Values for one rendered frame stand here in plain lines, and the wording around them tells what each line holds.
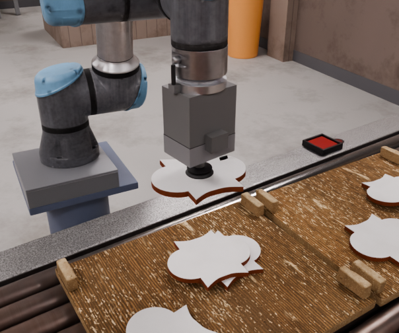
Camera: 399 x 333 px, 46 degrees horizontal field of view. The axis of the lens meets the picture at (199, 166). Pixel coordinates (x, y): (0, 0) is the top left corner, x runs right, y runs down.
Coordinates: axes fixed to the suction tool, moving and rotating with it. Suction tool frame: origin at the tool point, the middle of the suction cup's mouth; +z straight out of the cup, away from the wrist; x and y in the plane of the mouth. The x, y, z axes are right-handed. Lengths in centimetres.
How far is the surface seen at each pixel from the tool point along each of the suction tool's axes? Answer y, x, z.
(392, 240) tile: 32.2, -16.9, 17.3
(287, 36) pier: 345, 283, 83
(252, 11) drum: 323, 314, 60
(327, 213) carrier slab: 31.1, -3.2, 18.3
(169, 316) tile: -10.6, -6.0, 17.3
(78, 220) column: -1, 49, 35
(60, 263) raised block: -19.1, 13.3, 15.6
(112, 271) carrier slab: -11.8, 9.1, 18.3
